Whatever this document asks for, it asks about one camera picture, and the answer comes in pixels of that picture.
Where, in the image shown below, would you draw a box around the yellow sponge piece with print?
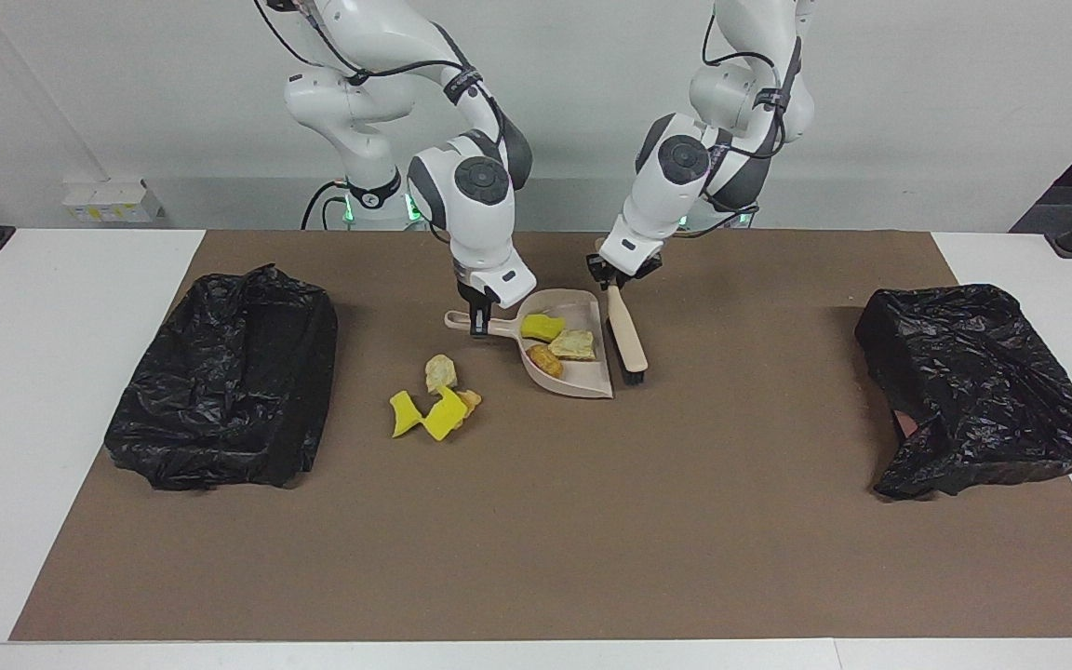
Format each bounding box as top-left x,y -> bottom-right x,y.
421,385 -> 469,442

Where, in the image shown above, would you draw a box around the brown table mat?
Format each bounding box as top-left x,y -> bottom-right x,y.
10,229 -> 1072,643

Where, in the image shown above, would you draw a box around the small curved yellow sponge piece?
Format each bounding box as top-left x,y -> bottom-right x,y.
389,390 -> 423,439

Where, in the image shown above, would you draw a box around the black bagged bin pink spot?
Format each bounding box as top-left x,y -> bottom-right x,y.
854,284 -> 1072,502

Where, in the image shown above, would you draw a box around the black right base cable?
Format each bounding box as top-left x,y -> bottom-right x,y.
301,180 -> 351,231

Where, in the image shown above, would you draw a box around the white wall socket box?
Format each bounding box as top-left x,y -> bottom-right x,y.
63,180 -> 166,224

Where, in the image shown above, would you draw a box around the black bag-lined trash bin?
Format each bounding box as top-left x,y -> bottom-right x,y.
104,263 -> 340,492

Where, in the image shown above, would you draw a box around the beige plastic dustpan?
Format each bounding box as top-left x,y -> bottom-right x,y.
444,288 -> 615,400

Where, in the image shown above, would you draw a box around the beige hand brush black bristles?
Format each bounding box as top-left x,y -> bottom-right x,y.
595,237 -> 649,386

